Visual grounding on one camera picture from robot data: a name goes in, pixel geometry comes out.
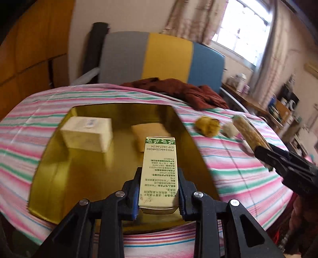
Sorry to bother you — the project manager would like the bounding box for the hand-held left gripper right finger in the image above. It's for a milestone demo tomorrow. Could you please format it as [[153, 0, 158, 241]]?
[[177, 169, 286, 258]]

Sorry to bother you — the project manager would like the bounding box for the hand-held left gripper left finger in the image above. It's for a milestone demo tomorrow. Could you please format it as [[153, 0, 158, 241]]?
[[32, 167, 143, 258]]

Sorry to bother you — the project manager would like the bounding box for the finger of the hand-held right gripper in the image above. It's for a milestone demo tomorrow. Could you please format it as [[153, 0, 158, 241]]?
[[270, 144, 311, 167], [255, 146, 287, 174]]

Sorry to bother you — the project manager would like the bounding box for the green and cream printed carton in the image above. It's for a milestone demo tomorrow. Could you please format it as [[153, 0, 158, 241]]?
[[138, 136, 179, 215]]

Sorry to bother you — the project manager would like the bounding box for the clear plastic bag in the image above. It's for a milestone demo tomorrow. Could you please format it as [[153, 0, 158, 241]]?
[[222, 122, 237, 137]]

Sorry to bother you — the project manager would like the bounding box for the gold mirror tray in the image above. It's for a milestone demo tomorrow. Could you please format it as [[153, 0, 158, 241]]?
[[27, 104, 220, 235]]

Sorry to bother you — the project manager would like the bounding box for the yellow sponge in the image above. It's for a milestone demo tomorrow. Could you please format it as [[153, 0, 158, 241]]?
[[131, 122, 172, 152]]

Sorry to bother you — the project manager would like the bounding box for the cream rectangular box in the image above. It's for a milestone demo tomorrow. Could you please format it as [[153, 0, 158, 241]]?
[[60, 116, 113, 153]]

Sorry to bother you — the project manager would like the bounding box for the person's right forearm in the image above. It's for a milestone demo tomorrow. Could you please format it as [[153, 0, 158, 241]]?
[[289, 193, 318, 255]]

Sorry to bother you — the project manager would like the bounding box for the striped bed sheet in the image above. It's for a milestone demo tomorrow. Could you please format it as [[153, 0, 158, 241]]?
[[0, 83, 299, 251]]

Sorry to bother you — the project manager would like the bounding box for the cluttered storage shelf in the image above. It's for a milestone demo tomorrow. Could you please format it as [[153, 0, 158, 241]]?
[[267, 82, 318, 154]]

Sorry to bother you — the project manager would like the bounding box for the wooden desk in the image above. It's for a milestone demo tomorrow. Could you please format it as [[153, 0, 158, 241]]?
[[221, 83, 271, 116]]

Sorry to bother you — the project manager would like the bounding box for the yellow brown rolled item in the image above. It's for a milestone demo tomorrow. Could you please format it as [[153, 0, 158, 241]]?
[[195, 116, 221, 136]]

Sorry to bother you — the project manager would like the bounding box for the white container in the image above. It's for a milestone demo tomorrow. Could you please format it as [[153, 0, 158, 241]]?
[[236, 74, 249, 93]]

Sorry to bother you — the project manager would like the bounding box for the striped side curtain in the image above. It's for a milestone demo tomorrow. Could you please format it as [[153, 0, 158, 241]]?
[[253, 5, 280, 110]]

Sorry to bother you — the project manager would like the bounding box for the brown cloth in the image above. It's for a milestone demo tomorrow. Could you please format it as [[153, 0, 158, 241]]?
[[120, 77, 230, 111]]

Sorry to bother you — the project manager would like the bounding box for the window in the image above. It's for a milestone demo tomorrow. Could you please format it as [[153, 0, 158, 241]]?
[[211, 0, 272, 67]]

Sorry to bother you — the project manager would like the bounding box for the grey yellow blue chair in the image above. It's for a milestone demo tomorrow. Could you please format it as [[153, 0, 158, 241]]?
[[98, 31, 225, 93]]

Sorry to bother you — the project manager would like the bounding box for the floral curtain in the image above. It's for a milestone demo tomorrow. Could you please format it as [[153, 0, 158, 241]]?
[[163, 0, 229, 43]]

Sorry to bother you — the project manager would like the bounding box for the wooden wardrobe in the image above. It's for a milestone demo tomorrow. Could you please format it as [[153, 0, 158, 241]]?
[[0, 0, 75, 91]]

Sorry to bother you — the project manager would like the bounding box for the grey bed side rail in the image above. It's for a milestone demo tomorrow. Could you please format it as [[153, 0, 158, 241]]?
[[220, 88, 249, 113]]

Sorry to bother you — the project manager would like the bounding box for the black bed post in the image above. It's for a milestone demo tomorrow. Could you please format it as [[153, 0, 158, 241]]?
[[84, 22, 110, 76]]

